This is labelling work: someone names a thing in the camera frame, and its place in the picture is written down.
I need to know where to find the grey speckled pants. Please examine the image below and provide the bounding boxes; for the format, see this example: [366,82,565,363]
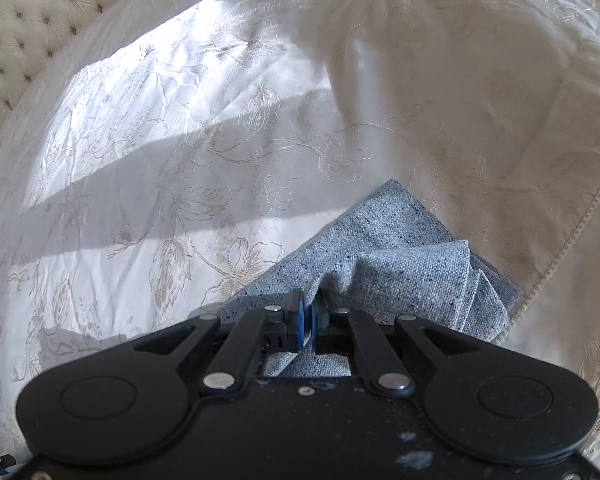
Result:
[217,178,524,378]

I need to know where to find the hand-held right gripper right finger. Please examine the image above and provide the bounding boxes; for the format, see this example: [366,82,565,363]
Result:
[310,291,484,397]

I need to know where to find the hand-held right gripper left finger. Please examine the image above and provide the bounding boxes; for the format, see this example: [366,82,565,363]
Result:
[131,288,308,394]

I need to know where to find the cream embroidered pillow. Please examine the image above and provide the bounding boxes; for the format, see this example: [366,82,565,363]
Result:
[325,0,600,347]

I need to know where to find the white embroidered bedspread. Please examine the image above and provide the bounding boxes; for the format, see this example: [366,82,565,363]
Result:
[0,0,600,480]

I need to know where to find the cream tufted headboard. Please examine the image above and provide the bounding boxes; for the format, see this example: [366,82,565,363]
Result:
[0,0,181,147]

